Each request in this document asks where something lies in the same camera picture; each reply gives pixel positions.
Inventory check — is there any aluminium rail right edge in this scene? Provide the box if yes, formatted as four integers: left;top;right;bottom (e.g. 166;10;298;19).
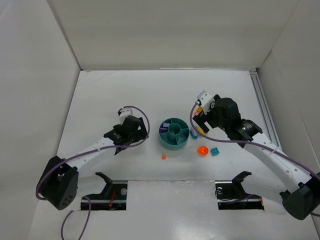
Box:
249;70;283;151

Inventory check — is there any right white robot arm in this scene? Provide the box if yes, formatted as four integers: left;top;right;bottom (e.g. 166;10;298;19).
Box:
189;91;320;220

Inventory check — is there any teal round divided container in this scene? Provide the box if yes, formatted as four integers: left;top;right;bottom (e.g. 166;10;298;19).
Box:
158;117;190;151

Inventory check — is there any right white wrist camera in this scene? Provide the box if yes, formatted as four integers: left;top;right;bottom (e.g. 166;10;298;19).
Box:
197;90;215;115

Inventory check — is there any purple cable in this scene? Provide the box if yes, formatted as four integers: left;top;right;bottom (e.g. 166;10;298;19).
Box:
189;101;320;216
35;105;151;240

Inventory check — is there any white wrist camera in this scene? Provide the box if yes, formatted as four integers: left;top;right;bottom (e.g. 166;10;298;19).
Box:
117;107;133;125
197;90;215;115

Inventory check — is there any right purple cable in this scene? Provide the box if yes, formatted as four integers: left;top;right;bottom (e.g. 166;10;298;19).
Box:
189;101;320;216

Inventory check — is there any orange round lego piece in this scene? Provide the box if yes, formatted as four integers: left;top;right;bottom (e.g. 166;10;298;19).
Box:
197;146;209;157

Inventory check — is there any blue printed oval lego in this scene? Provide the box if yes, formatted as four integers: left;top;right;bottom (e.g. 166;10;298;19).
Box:
190;127;200;139

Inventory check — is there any dark purple lego brick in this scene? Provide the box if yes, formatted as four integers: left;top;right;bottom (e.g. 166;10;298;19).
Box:
159;127;168;134

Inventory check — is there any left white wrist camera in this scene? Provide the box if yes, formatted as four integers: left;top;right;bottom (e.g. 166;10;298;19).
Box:
117;107;133;125

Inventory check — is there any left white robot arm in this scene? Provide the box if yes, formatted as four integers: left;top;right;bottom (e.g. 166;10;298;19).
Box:
35;115;150;210

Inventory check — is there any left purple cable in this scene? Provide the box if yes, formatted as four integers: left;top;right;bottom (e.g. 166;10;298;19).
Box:
35;105;151;240

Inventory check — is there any teal small lego brick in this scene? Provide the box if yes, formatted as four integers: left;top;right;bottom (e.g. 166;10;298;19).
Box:
210;147;220;156

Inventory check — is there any yellow lego piece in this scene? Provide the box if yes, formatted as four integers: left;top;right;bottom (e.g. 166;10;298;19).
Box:
197;126;206;135

